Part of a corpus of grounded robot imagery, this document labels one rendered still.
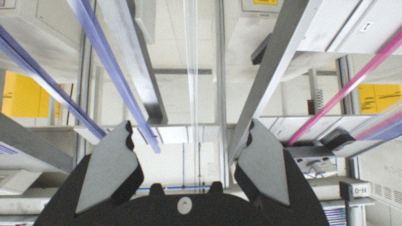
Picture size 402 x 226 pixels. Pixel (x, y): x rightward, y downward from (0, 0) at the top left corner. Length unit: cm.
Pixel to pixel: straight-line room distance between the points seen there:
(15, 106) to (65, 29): 215
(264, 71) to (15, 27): 87
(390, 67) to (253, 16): 146
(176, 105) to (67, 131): 143
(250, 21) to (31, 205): 119
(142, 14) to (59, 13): 66
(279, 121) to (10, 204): 115
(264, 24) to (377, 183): 172
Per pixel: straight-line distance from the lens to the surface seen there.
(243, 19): 52
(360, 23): 34
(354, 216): 98
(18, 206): 101
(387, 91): 369
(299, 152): 58
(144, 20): 25
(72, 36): 88
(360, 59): 192
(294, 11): 27
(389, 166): 184
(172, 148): 210
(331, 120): 55
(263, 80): 30
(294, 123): 46
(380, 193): 195
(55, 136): 108
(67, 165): 81
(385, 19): 38
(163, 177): 230
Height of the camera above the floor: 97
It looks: 4 degrees down
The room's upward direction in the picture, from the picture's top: 179 degrees clockwise
